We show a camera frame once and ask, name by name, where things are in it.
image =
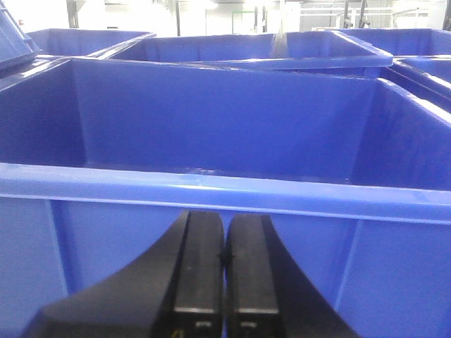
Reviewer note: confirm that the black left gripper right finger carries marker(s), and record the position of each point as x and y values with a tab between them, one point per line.
268	294

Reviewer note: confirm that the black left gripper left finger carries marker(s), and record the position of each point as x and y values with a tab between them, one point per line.
173	289

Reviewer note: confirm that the large blue bin near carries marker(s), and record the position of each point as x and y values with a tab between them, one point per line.
98	158

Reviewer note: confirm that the blue bin behind centre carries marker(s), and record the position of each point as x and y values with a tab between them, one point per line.
327	52

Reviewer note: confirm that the blue bin right edge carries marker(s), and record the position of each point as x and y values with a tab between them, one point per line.
427	77

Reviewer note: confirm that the blue bin far left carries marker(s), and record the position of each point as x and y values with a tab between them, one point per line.
79	42

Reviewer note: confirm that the blue bin far right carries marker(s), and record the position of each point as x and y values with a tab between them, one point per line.
405	42

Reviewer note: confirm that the blue tilted bin corner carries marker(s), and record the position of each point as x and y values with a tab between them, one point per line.
17	48

